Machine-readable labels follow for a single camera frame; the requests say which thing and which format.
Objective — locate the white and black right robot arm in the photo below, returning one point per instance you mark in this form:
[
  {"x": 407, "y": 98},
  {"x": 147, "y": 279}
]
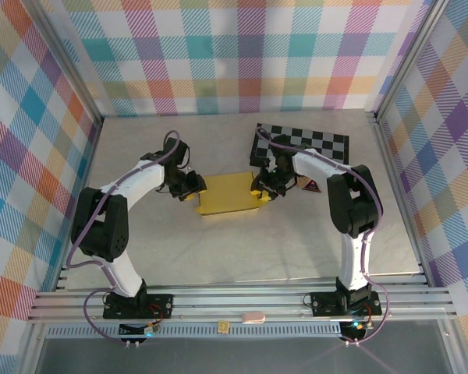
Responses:
[{"x": 320, "y": 165}]

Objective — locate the aluminium corner post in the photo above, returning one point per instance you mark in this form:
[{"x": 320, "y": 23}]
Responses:
[
  {"x": 408, "y": 58},
  {"x": 67, "y": 62}
]

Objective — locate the black triangle with red mark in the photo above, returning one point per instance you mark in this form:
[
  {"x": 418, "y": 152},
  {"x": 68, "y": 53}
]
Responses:
[{"x": 312, "y": 188}]

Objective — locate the small yellow square tag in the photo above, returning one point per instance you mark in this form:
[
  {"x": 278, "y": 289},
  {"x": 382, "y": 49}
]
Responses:
[{"x": 224, "y": 327}]

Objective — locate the aluminium front rail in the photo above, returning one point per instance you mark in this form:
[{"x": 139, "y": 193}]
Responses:
[{"x": 218, "y": 304}]

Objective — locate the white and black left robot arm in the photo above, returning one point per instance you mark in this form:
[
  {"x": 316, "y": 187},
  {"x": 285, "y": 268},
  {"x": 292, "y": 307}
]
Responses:
[{"x": 136, "y": 179}]

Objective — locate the aluminium side rail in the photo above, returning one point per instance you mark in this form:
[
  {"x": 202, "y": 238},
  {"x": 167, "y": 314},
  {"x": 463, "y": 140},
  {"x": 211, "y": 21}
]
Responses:
[
  {"x": 401, "y": 195},
  {"x": 82, "y": 175}
]

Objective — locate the small controller board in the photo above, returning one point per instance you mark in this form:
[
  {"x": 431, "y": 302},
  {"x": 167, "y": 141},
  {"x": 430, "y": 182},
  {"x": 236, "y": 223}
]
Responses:
[
  {"x": 357, "y": 327},
  {"x": 140, "y": 330}
]

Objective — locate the small tan wooden block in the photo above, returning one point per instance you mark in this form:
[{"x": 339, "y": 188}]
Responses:
[{"x": 303, "y": 180}]

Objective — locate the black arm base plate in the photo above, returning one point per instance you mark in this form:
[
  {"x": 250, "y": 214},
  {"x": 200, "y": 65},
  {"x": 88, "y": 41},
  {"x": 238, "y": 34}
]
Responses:
[
  {"x": 323, "y": 304},
  {"x": 160, "y": 305}
]

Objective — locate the pink oval eraser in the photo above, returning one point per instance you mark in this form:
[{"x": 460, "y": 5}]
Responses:
[{"x": 253, "y": 317}]

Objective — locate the black and grey checkerboard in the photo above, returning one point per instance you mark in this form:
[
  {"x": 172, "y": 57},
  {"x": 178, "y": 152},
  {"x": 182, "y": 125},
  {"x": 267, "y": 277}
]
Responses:
[{"x": 327, "y": 144}]

